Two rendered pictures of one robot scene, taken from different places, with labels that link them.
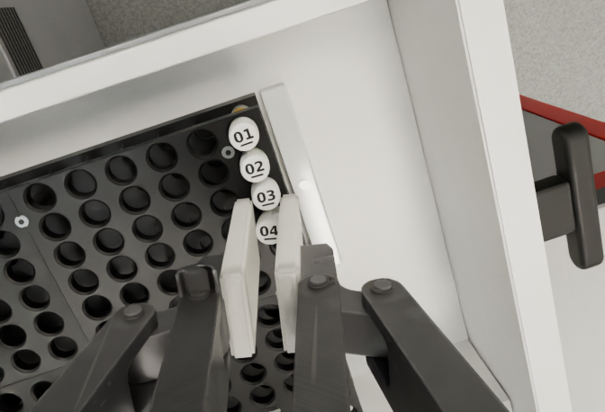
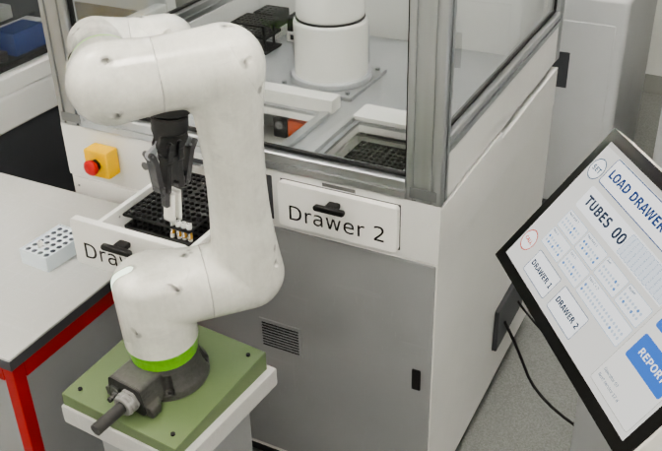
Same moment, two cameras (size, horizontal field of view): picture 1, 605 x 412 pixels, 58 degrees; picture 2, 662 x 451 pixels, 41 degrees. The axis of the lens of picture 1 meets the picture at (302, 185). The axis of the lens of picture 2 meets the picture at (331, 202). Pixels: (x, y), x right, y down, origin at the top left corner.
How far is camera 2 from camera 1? 1.72 m
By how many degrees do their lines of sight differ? 54
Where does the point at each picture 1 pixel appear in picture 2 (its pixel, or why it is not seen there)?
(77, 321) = (193, 201)
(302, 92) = not seen: hidden behind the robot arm
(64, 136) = not seen: hidden behind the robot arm
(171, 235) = (188, 215)
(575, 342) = (27, 297)
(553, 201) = (123, 244)
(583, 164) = (123, 249)
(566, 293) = (44, 303)
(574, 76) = not seen: outside the picture
